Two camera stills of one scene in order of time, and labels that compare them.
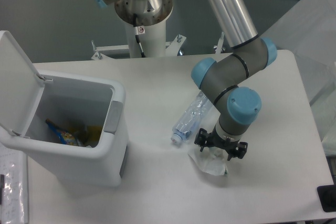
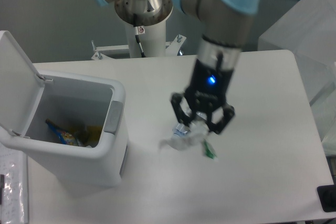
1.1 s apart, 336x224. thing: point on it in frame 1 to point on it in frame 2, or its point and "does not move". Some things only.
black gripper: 235,149 to 207,89
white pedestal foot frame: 172,49 does not move
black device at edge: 327,196 does not move
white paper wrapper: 211,160 to 197,135
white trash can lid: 21,87 does not move
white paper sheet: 13,186 does not move
